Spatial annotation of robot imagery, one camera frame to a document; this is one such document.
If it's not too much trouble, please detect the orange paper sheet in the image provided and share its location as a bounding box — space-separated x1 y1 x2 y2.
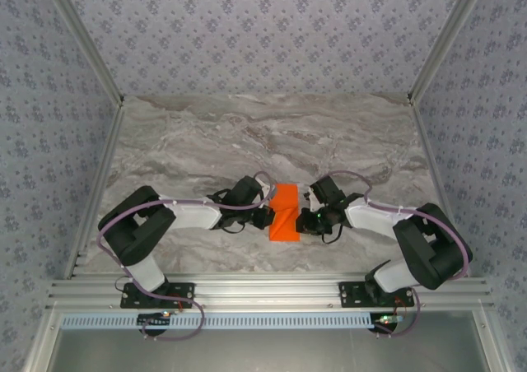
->
268 183 302 244

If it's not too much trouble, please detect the shiny metal panel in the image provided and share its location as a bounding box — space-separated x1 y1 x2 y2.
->
44 328 495 372

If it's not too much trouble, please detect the right gripper thin black cable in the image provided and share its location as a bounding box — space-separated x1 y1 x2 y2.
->
319 222 343 245

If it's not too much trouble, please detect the gripper thin black cable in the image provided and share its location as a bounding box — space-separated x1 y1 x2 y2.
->
207 188 245 235
319 222 343 245

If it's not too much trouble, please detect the left gripper thin black cable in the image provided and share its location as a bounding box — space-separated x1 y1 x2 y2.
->
207 188 245 235

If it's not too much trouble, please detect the aluminium mounting rail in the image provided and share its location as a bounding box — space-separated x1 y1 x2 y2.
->
44 271 495 312

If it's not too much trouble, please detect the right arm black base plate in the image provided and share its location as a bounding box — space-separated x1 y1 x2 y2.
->
338 281 415 309

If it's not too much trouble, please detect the slotted pale cable duct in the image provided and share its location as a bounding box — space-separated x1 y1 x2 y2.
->
60 313 374 331

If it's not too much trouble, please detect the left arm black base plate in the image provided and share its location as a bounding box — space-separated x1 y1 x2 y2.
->
119 281 197 309

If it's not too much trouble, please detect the aluminium table side rail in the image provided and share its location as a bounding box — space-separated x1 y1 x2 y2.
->
411 102 473 278
61 102 127 281

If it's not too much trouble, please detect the aluminium frame post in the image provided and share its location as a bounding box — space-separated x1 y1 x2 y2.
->
407 0 491 105
39 0 127 108

